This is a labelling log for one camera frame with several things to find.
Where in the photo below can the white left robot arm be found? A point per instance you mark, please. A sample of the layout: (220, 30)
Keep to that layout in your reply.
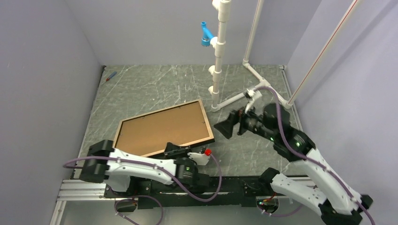
(117, 168)

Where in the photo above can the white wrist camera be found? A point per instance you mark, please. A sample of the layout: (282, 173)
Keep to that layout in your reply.
(252, 95)
(202, 158)

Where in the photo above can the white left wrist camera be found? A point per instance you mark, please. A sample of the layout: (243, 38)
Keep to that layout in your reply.
(202, 158)

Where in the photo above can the blue red screwdriver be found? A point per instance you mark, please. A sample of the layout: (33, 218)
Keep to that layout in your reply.
(113, 74)

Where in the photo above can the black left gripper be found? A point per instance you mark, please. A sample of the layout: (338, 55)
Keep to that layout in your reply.
(172, 150)

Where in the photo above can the aluminium table edge rail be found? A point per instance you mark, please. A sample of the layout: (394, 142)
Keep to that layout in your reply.
(75, 190)

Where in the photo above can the blue pipe fitting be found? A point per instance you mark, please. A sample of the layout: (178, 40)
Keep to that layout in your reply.
(207, 36)

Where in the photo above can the light wooden picture frame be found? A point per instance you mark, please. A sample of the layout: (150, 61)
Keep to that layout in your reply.
(164, 130)

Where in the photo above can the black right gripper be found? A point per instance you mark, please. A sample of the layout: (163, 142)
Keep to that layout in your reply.
(226, 127)

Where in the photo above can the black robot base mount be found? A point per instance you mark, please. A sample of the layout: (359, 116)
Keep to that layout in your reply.
(244, 191)

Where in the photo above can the white pvc pipe stand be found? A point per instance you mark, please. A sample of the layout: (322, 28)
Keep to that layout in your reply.
(294, 33)

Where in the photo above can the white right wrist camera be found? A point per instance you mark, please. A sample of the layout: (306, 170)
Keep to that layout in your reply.
(252, 95)

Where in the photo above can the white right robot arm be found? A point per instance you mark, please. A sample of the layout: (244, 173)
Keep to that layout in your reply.
(331, 198)

